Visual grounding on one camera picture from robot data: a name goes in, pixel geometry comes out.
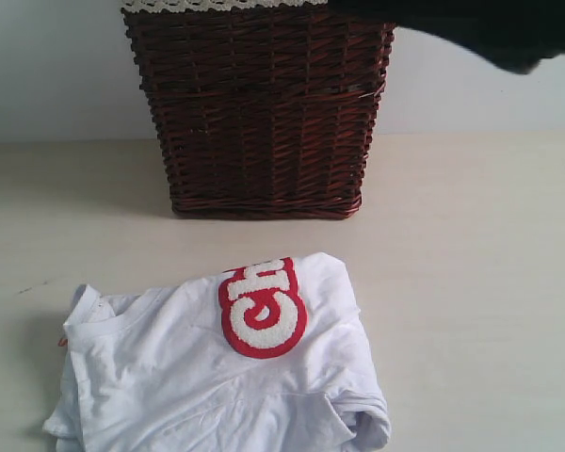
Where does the white t-shirt with red lettering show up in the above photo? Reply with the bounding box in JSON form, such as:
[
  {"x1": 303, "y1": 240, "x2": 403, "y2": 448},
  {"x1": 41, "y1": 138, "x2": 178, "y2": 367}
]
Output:
[{"x1": 42, "y1": 253, "x2": 391, "y2": 451}]

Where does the black garment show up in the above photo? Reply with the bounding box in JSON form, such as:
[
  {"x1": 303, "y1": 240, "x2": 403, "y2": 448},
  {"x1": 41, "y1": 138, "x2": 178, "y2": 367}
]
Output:
[{"x1": 329, "y1": 0, "x2": 565, "y2": 75}]

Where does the dark red wicker basket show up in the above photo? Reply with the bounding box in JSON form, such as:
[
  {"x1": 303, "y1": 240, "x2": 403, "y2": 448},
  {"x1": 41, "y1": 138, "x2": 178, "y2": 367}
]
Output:
[{"x1": 121, "y1": 4, "x2": 394, "y2": 219}]

